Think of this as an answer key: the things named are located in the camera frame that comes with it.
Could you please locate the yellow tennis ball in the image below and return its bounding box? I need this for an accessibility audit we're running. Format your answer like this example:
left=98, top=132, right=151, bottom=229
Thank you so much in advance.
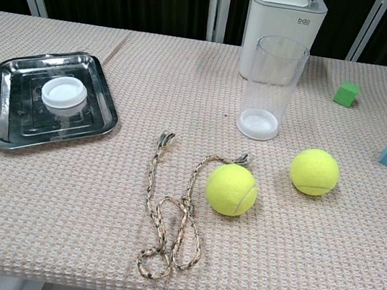
left=287, top=145, right=344, bottom=201
left=202, top=160, right=262, bottom=220

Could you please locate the green foam cube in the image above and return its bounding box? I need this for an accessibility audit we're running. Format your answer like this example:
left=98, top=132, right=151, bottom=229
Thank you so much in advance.
left=332, top=79, right=363, bottom=110

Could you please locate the white bdo appliance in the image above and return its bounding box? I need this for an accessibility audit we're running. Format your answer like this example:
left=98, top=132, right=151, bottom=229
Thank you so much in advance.
left=236, top=0, right=330, bottom=90

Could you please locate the white round plastic lid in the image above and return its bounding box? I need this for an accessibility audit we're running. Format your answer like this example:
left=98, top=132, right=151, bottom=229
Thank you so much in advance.
left=37, top=73, right=90, bottom=118

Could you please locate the square stainless steel tray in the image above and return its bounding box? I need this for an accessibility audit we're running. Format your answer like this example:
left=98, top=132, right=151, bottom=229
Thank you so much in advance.
left=0, top=38, right=128, bottom=165

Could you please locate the beige braided rope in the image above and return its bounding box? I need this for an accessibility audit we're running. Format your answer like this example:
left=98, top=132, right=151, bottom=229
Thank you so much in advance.
left=133, top=129, right=255, bottom=290

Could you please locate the pink waffle-weave tablecloth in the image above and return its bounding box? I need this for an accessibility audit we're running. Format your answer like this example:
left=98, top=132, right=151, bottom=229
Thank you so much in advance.
left=0, top=8, right=387, bottom=290

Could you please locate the clear plastic cup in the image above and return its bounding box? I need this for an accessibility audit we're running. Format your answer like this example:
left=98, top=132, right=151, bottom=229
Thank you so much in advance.
left=233, top=31, right=313, bottom=146

